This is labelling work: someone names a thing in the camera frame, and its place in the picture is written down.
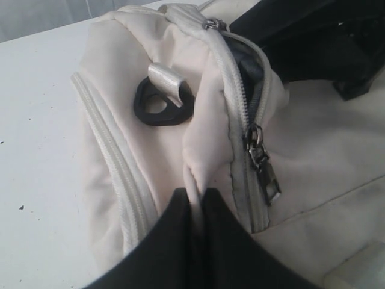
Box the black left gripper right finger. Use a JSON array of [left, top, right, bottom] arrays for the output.
[[202, 188, 318, 288]]

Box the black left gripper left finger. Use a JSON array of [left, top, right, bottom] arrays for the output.
[[87, 188, 202, 288]]

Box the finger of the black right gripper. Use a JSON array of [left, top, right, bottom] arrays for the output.
[[230, 0, 384, 100]]

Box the cream duffel bag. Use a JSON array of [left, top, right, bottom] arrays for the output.
[[72, 1, 384, 288]]

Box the metal zipper pull with ring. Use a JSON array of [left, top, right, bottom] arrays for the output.
[[202, 17, 227, 31]]

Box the black plastic D-ring left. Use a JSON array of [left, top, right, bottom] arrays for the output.
[[133, 76, 196, 127]]

